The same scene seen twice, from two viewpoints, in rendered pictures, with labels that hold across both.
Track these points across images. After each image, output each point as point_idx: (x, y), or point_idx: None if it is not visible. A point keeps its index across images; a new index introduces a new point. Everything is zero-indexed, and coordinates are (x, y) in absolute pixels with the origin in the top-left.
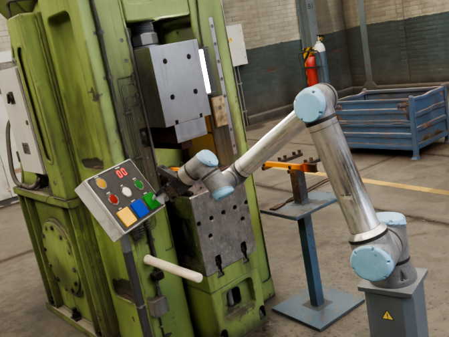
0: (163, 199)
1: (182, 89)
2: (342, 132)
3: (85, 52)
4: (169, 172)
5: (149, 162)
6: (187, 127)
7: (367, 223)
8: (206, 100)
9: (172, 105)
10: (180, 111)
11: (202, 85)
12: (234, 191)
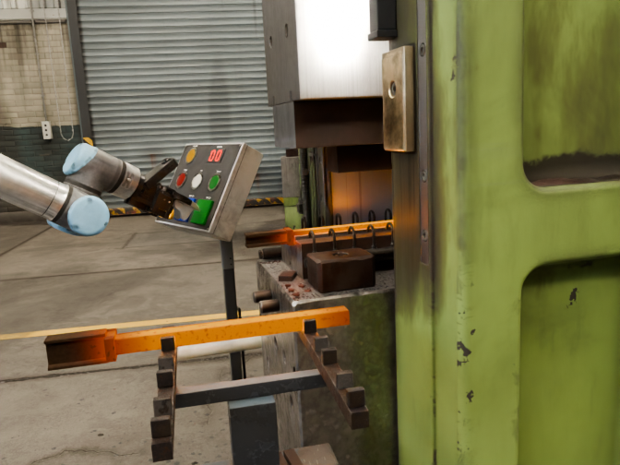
0: (173, 211)
1: (276, 24)
2: None
3: None
4: (152, 170)
5: (321, 172)
6: (280, 117)
7: None
8: (295, 58)
9: (270, 61)
10: (275, 78)
11: (292, 16)
12: None
